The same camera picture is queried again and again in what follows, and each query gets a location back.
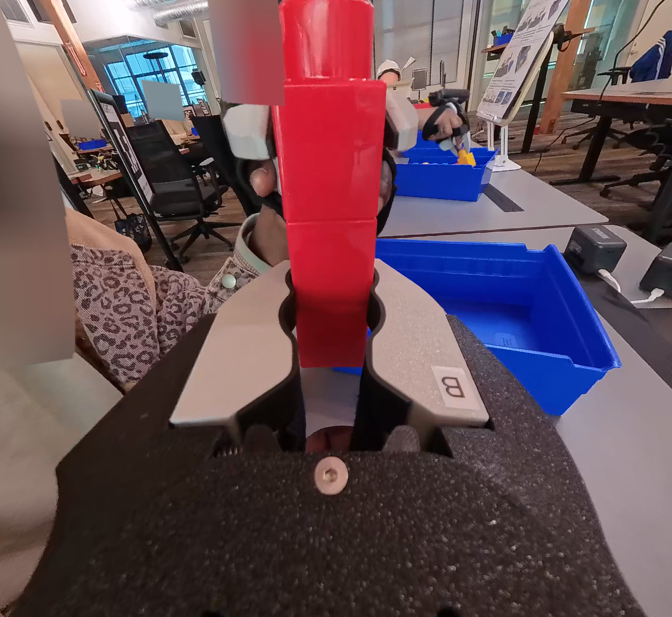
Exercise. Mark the dark tote bag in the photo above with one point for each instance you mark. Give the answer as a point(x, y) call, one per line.
point(131, 231)

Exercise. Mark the small blue plastic bin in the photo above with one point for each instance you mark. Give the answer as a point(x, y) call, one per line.
point(441, 181)

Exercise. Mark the black office chair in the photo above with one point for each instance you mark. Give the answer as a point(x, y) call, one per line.
point(640, 155)
point(168, 176)

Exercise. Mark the poster board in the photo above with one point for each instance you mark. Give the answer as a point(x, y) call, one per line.
point(540, 34)

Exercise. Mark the person's right hand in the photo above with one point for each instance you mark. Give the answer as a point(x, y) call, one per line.
point(328, 441)

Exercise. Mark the red mega block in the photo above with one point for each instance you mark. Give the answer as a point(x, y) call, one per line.
point(330, 144)
point(330, 338)
point(330, 260)

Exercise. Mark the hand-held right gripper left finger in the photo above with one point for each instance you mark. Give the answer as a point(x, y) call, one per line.
point(236, 359)

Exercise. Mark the black power bank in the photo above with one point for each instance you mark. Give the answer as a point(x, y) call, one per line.
point(659, 270)
point(596, 246)

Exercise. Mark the black sign easel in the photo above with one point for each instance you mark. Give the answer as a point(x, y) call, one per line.
point(123, 147)

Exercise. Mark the yellow mega block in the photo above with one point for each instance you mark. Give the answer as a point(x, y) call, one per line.
point(466, 157)

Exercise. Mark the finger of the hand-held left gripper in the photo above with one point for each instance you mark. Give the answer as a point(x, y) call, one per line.
point(404, 126)
point(246, 128)

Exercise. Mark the wooden desk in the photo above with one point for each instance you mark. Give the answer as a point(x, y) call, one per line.
point(619, 91)

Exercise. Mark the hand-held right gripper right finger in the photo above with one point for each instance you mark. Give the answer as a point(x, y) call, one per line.
point(425, 349)

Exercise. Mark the large blue plastic bin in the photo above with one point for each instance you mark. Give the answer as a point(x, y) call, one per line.
point(525, 344)

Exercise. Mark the black floor lamp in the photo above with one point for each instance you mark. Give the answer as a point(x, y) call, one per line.
point(155, 56)

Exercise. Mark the wooden post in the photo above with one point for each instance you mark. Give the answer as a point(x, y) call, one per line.
point(57, 18)
point(577, 49)

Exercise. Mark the person's left hand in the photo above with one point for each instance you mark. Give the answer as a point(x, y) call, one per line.
point(262, 178)

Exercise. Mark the person's left forearm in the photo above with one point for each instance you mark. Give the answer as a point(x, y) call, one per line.
point(131, 312)

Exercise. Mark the blue jacket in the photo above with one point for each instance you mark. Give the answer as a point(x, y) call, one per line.
point(653, 57)

